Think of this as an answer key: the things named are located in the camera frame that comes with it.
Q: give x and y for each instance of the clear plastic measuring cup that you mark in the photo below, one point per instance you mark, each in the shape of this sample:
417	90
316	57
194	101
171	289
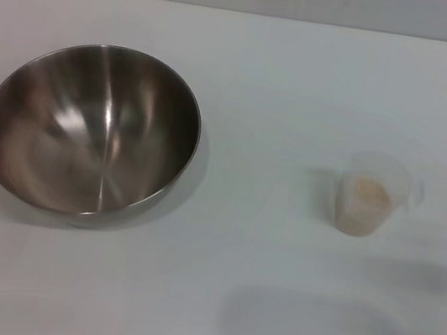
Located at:
377	166

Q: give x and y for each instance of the uncooked rice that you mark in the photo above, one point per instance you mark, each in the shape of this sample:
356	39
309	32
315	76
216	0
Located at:
364	207

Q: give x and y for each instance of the stainless steel mixing bowl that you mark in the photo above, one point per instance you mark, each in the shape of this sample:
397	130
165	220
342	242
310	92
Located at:
92	134

